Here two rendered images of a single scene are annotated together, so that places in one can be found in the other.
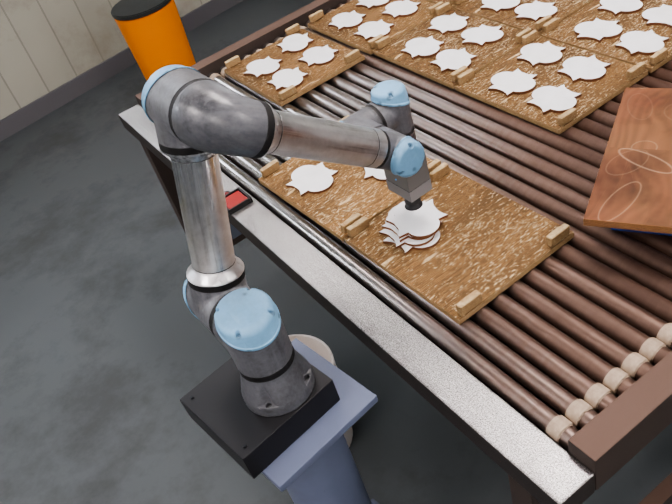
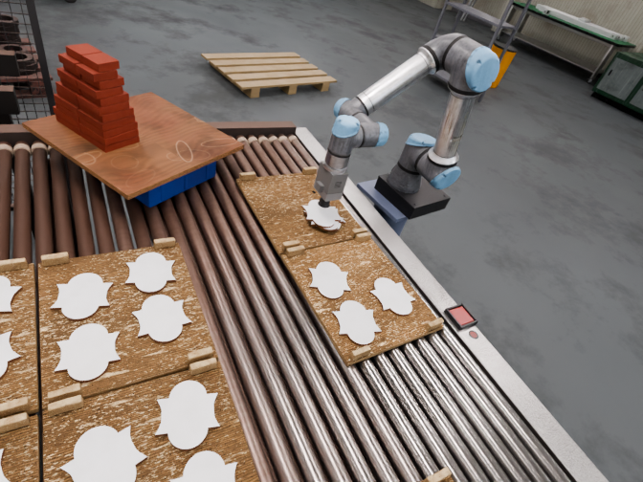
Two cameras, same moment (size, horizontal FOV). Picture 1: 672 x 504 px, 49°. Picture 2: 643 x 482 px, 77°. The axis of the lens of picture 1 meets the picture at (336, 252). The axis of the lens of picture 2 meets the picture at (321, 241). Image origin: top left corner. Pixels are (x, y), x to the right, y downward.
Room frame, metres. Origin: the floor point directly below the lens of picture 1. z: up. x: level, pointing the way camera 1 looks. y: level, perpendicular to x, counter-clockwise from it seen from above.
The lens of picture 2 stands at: (2.47, -0.48, 1.81)
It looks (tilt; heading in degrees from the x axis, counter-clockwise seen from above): 40 degrees down; 165
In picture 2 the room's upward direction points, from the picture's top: 17 degrees clockwise
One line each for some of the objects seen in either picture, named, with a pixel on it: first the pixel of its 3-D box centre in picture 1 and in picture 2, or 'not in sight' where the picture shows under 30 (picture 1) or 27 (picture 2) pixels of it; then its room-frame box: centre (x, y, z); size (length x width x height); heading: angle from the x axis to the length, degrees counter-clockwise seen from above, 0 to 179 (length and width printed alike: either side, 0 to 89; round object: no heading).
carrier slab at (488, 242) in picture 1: (453, 237); (299, 208); (1.29, -0.27, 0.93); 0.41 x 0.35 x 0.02; 24
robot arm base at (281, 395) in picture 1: (271, 370); (407, 173); (1.01, 0.20, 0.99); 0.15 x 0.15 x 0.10
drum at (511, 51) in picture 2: not in sight; (496, 65); (-4.19, 3.32, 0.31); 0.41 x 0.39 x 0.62; 31
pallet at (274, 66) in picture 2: not in sight; (271, 73); (-2.45, -0.34, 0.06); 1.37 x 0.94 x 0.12; 123
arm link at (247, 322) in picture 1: (251, 329); (418, 151); (1.02, 0.20, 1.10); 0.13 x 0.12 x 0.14; 25
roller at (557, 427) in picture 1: (292, 218); (406, 285); (1.60, 0.08, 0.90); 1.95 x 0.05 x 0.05; 23
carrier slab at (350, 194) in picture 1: (348, 175); (360, 291); (1.67, -0.10, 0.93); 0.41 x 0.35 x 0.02; 25
